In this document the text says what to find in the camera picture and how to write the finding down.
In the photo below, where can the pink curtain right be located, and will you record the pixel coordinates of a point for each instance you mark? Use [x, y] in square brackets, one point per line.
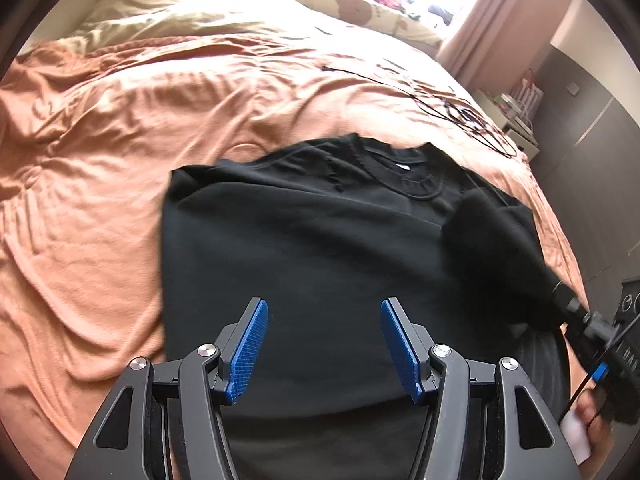
[499, 41]

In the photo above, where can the white bedside nightstand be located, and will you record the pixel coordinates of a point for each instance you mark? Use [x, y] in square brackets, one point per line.
[509, 123]

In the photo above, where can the dark grey wardrobe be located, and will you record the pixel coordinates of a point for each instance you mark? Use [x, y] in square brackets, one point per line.
[588, 165]

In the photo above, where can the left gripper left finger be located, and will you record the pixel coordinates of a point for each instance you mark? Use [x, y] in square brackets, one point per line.
[128, 437]

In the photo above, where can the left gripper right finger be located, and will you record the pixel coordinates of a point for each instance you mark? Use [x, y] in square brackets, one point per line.
[483, 421]

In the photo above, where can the black sweatshirt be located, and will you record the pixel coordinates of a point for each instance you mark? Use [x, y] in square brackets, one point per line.
[324, 231]

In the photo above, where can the person right hand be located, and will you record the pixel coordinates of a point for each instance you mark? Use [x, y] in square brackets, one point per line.
[599, 434]

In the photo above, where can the beige pillow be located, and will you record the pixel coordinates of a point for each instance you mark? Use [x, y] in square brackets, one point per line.
[117, 21]

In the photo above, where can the orange bed blanket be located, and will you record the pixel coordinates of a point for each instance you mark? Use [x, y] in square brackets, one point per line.
[88, 146]

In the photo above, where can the striped gift bag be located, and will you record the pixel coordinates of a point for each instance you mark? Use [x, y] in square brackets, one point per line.
[527, 94]

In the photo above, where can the bear print bedding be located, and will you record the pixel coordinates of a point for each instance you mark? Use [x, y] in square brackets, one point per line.
[373, 15]

